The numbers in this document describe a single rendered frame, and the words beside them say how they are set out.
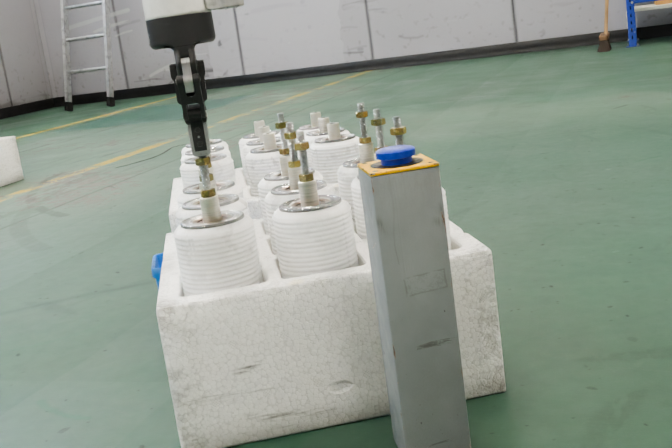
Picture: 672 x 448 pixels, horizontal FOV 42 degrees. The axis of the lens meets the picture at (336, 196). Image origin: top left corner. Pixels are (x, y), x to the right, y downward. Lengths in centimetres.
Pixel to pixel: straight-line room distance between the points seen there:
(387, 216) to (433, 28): 654
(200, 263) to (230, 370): 13
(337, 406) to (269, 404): 8
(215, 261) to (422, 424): 29
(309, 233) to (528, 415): 32
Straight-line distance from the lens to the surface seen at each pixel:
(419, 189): 87
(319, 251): 103
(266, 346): 102
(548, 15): 724
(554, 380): 113
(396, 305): 89
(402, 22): 744
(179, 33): 100
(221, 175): 156
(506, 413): 106
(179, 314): 100
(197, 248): 102
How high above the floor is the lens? 46
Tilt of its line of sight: 11 degrees down
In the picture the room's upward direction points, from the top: 8 degrees counter-clockwise
